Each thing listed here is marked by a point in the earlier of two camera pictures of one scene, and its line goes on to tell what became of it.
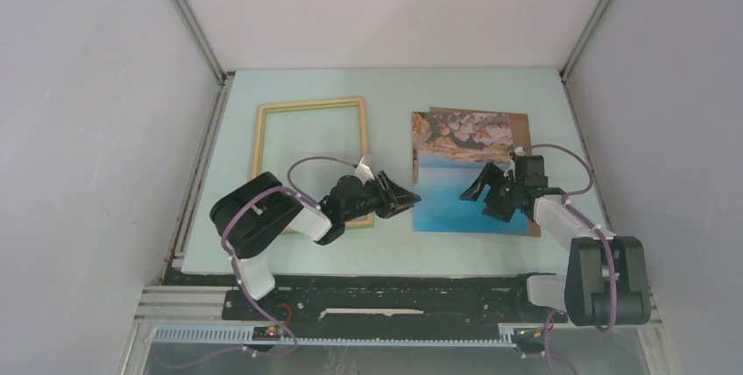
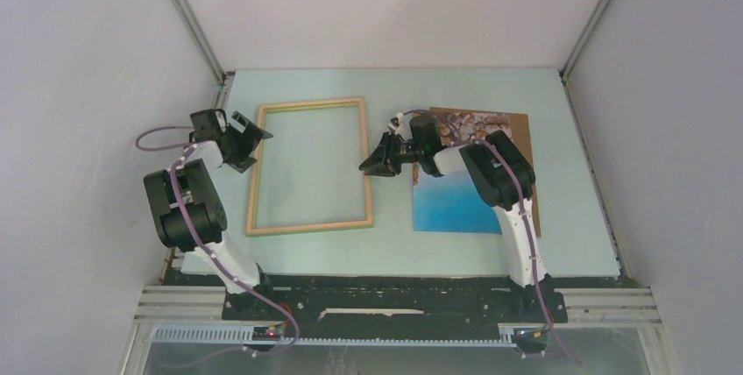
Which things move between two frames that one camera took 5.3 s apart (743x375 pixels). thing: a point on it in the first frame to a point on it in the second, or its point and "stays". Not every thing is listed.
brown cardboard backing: [520, 124] stays
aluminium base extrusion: [169, 302] stays
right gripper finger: [491, 174] to [378, 154]
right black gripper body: [510, 187] to [417, 150]
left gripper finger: [387, 184] to [251, 131]
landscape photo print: [449, 150] stays
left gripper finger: [407, 201] to [239, 159]
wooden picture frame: [258, 140] stays
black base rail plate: [392, 300] stays
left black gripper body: [372, 198] to [233, 137]
